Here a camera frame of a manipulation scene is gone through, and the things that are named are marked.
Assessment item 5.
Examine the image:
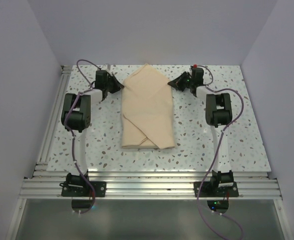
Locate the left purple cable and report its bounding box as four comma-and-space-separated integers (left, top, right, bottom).
64, 59, 104, 215

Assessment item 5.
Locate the aluminium rail frame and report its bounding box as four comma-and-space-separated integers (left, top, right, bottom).
19, 65, 281, 200

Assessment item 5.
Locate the beige cloth mat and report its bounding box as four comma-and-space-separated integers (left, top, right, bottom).
121, 64, 175, 150

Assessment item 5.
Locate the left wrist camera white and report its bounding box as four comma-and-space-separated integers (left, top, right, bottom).
101, 63, 111, 75

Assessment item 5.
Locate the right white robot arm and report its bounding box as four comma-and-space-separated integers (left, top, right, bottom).
168, 65, 233, 174

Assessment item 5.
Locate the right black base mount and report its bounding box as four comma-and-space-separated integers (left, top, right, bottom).
193, 170, 239, 198

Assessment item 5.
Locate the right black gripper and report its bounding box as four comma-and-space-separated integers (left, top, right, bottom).
168, 71, 194, 92

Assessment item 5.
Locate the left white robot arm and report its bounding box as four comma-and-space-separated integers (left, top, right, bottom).
61, 69, 124, 175

